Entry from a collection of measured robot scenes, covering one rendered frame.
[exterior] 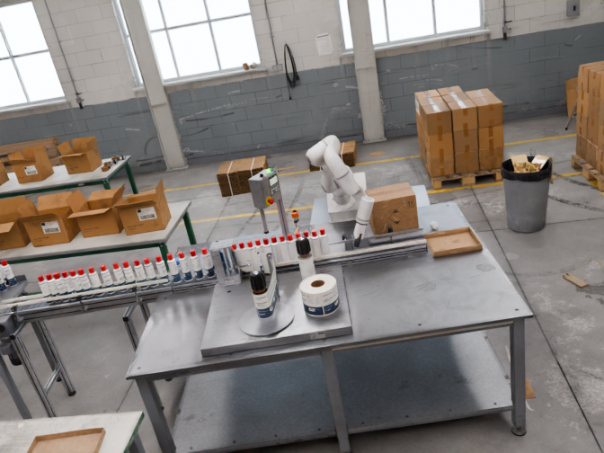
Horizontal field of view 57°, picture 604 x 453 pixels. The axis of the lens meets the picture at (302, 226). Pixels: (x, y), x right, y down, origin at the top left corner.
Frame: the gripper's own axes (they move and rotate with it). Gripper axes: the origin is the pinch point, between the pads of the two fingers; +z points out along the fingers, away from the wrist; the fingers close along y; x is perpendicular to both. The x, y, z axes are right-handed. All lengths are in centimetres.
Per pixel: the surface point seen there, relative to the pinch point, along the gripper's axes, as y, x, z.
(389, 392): 57, 28, 67
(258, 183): 0, -67, -30
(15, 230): -131, -270, 98
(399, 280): 33.6, 22.8, 3.8
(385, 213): -20.9, 18.1, -15.2
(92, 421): 111, -128, 62
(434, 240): -8, 51, -7
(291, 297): 42, -38, 21
